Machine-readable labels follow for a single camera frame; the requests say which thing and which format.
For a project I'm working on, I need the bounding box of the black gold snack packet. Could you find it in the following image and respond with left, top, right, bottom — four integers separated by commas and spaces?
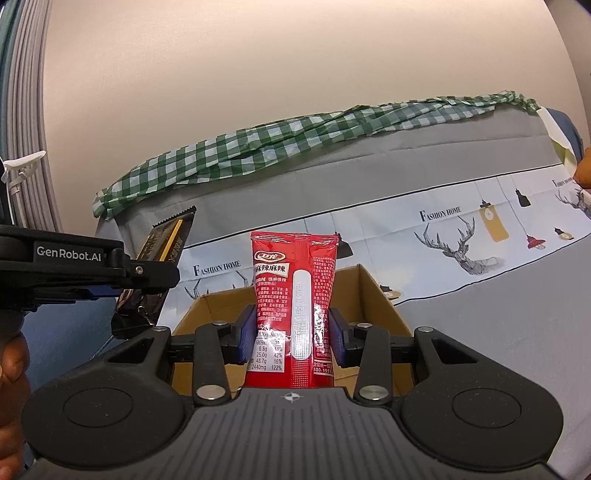
111, 205, 197, 342

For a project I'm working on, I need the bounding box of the green checked cloth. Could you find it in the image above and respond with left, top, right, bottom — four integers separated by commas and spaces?
92, 91, 541, 220

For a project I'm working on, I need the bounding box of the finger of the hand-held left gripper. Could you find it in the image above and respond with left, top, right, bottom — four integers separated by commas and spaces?
121, 259, 181, 297
78, 282, 122, 302

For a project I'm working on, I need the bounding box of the brown cardboard box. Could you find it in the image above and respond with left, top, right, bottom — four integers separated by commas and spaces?
172, 264, 414, 398

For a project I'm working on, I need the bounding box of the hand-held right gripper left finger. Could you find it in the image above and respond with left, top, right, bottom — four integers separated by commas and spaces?
92, 304, 258, 406

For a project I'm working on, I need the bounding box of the grey curtain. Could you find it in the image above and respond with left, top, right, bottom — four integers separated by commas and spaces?
0, 0, 64, 232

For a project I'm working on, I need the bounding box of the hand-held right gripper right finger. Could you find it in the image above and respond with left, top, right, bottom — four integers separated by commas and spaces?
328, 307, 495, 406

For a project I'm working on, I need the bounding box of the person's left hand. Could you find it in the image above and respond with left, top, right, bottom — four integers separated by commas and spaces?
0, 333, 32, 469

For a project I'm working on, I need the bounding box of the orange cushion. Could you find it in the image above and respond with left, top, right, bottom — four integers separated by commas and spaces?
573, 147, 591, 190

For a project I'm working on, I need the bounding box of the red packet with white stripe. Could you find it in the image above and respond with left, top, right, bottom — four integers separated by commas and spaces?
244, 232, 341, 391

